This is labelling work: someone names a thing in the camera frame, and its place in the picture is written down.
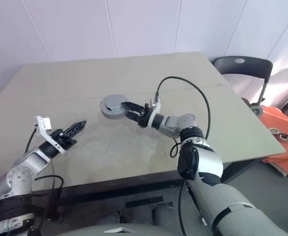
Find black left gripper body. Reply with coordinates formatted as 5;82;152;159
51;129;77;150

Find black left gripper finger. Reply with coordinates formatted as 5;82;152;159
69;121;87;139
64;120;86;135

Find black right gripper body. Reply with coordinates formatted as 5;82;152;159
136;104;154;129

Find grey round disc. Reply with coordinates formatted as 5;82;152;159
99;93;127;111

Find silver motor housing copper coils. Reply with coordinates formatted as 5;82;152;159
99;105;128;120

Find black flat bar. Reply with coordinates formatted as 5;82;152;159
125;195;164;209

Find grey rounded shape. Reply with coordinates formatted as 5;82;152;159
153;203;176;226

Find grey robot torso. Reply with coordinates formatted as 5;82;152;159
65;216;208;236

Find black plastic chair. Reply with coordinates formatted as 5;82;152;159
212;56;274;118

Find orange cloth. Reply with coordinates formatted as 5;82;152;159
259;105;288;177

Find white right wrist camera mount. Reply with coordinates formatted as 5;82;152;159
147;96;162;122

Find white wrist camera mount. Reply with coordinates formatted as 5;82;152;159
34;116;66;155
147;96;162;122

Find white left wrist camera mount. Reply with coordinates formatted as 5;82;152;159
34;116;66;155

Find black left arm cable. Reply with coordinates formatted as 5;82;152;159
25;124;65;232

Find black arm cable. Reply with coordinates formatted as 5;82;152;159
155;76;211;236
25;124;65;232

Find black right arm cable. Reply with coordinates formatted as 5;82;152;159
155;76;211;236

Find black table frame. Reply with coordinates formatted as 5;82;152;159
0;157;265;205

